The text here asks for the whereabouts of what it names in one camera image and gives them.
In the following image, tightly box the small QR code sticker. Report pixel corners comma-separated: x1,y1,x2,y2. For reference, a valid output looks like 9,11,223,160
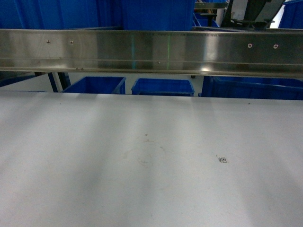
216,155,228,163

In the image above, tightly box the blue bin upper left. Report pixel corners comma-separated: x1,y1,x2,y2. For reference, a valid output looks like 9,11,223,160
0,0,123,30

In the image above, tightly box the dark machine upper right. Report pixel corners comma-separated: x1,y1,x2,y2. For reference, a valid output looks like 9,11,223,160
221,0,284,28

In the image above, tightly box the blue bin under rail middle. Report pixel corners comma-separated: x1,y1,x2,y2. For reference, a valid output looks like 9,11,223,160
131,78,195,96

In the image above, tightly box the blue bin under rail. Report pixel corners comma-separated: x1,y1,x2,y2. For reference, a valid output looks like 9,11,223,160
131,78,195,96
198,76,303,100
62,76,126,95

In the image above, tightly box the blue bin under rail left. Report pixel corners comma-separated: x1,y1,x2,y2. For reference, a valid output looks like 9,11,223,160
62,76,126,95

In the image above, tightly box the stainless steel shelf rail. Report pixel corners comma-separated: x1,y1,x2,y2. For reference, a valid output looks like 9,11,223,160
0,28,303,78

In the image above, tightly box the blue bin under rail right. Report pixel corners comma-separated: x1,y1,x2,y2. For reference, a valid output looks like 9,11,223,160
198,76,303,100

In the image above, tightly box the blue bin behind rail centre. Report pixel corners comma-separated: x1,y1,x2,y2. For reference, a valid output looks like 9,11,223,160
121,0,195,31

